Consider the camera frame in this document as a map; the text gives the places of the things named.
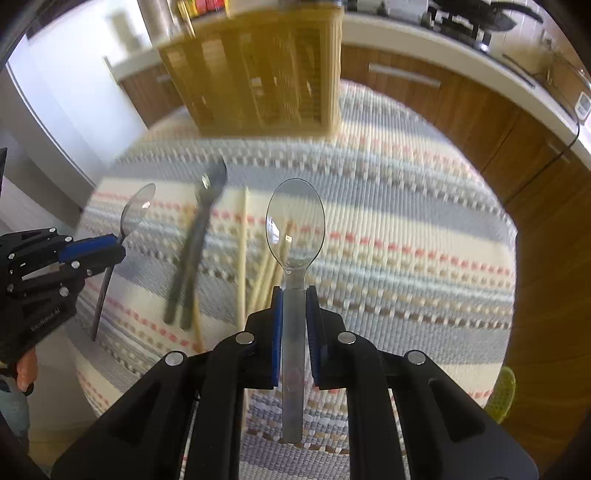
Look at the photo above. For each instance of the white wall socket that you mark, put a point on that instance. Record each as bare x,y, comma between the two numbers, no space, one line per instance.
547,40

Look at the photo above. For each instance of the striped woven table mat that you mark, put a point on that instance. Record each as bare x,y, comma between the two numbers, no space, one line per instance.
392,230

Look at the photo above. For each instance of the black frying pan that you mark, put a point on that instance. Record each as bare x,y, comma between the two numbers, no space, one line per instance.
489,11

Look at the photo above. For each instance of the beige rice cooker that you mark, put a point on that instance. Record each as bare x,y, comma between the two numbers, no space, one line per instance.
582,104

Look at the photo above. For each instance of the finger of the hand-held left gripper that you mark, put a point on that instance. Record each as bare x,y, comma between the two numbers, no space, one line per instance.
87,247
104,259

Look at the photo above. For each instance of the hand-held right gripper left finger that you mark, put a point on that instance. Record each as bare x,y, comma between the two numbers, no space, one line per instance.
277,332

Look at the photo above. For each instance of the yellow plastic utensil basket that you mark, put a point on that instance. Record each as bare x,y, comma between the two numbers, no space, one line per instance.
277,69

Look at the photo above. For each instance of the green plastic stool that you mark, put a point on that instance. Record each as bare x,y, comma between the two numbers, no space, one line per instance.
502,392

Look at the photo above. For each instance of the clear plastic spoon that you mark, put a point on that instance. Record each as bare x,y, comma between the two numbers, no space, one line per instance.
295,221
136,207

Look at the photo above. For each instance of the sauce bottle with red label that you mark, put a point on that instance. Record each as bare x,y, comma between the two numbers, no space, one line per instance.
212,5

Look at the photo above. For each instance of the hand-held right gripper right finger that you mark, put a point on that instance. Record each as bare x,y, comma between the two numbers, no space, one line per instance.
314,332

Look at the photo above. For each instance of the black gas stove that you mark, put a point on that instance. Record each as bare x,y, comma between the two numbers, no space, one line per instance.
457,27

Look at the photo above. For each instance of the person's left hand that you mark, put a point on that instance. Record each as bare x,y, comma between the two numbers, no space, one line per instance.
25,369

